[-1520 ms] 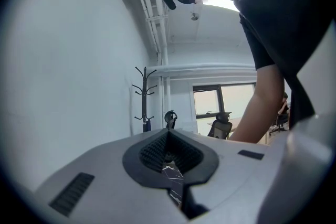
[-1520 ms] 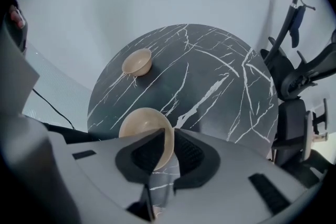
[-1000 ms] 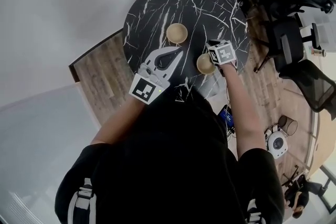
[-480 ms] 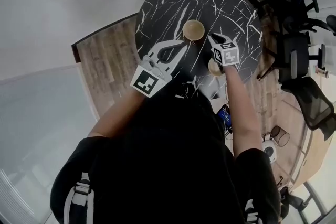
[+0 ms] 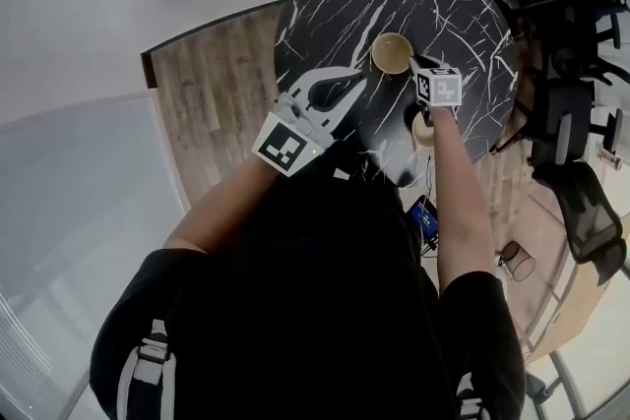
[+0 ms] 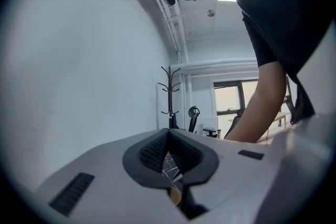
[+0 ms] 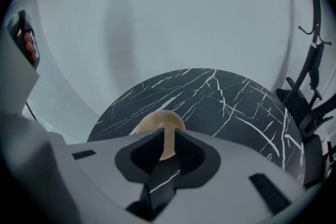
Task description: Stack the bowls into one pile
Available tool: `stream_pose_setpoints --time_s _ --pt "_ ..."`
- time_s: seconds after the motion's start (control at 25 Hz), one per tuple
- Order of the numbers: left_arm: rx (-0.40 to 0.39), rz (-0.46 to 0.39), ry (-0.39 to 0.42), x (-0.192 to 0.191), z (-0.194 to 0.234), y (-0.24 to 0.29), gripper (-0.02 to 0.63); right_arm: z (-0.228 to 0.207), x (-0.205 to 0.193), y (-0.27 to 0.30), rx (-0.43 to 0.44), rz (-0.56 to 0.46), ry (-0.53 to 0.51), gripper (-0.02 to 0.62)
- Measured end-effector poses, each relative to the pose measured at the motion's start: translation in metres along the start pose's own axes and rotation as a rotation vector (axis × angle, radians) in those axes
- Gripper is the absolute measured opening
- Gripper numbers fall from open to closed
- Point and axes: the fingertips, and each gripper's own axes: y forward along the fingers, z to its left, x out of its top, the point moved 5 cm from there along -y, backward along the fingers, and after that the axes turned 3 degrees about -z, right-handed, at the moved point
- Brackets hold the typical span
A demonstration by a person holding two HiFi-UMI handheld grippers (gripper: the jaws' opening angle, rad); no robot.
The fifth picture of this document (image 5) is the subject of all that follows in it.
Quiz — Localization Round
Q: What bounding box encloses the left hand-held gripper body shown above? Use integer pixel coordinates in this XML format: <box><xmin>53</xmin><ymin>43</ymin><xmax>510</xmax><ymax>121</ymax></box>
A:
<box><xmin>251</xmin><ymin>86</ymin><xmax>336</xmax><ymax>177</ymax></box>

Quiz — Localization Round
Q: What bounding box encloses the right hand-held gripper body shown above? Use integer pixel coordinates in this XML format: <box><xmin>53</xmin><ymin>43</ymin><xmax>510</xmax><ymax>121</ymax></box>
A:
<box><xmin>415</xmin><ymin>62</ymin><xmax>464</xmax><ymax>107</ymax></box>

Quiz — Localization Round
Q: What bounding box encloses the tan bowl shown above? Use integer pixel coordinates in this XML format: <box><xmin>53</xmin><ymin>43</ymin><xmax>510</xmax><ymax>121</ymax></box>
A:
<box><xmin>410</xmin><ymin>111</ymin><xmax>435</xmax><ymax>148</ymax></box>
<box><xmin>369</xmin><ymin>31</ymin><xmax>414</xmax><ymax>76</ymax></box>

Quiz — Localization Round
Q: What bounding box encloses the person's left forearm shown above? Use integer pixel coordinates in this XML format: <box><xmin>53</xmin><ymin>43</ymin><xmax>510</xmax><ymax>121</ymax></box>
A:
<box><xmin>161</xmin><ymin>155</ymin><xmax>292</xmax><ymax>257</ymax></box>

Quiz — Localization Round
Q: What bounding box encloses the person's right forearm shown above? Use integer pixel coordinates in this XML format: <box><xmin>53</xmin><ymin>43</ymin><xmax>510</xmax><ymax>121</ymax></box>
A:
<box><xmin>423</xmin><ymin>104</ymin><xmax>496</xmax><ymax>292</ymax></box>

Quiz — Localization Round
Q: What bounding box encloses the phone with blue screen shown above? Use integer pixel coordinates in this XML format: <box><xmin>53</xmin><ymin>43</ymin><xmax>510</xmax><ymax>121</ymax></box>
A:
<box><xmin>406</xmin><ymin>195</ymin><xmax>441</xmax><ymax>243</ymax></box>

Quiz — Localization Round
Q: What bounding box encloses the person's black shirt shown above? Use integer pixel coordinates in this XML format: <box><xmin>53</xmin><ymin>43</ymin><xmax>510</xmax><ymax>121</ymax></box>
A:
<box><xmin>90</xmin><ymin>146</ymin><xmax>528</xmax><ymax>420</ymax></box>

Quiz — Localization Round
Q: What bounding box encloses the mesh waste basket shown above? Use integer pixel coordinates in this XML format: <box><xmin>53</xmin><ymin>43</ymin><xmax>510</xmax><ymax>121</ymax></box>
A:
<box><xmin>500</xmin><ymin>240</ymin><xmax>537</xmax><ymax>283</ymax></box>

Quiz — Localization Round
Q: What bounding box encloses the black mesh office chair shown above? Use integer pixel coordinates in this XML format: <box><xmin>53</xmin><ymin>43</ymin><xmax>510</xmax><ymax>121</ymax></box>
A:
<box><xmin>534</xmin><ymin>159</ymin><xmax>629</xmax><ymax>287</ymax></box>

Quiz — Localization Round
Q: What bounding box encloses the thin black cable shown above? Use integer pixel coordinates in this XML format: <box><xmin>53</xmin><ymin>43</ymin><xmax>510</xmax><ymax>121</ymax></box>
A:
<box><xmin>423</xmin><ymin>150</ymin><xmax>437</xmax><ymax>199</ymax></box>

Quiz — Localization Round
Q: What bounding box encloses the white backpack strap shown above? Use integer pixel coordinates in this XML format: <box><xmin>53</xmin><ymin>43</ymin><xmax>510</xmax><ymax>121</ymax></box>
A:
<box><xmin>455</xmin><ymin>371</ymin><xmax>486</xmax><ymax>420</ymax></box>
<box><xmin>116</xmin><ymin>320</ymin><xmax>177</xmax><ymax>420</ymax></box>

